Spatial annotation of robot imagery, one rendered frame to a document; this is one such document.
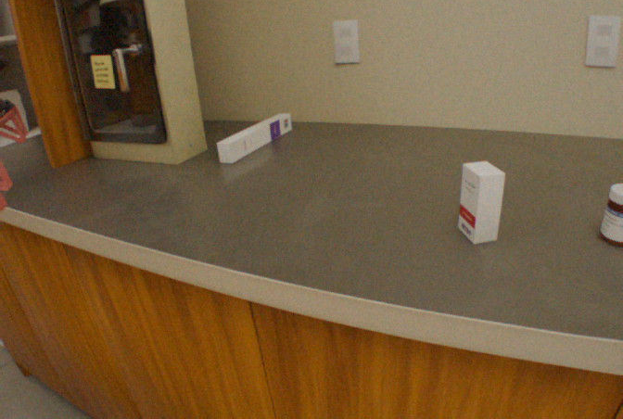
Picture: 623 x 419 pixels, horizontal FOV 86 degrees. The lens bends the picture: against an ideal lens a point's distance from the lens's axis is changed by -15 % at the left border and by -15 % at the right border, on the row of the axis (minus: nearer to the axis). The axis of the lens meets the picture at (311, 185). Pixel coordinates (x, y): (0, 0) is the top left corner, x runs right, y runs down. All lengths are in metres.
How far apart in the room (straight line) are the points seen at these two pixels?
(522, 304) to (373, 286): 0.15
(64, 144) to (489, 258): 1.03
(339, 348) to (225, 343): 0.20
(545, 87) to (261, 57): 0.79
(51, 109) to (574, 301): 1.13
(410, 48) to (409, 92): 0.11
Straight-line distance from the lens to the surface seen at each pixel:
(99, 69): 1.00
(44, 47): 1.14
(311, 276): 0.44
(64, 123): 1.15
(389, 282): 0.42
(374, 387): 0.54
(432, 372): 0.49
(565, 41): 1.04
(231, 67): 1.27
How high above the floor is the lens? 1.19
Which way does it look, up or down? 22 degrees down
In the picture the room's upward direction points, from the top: 5 degrees counter-clockwise
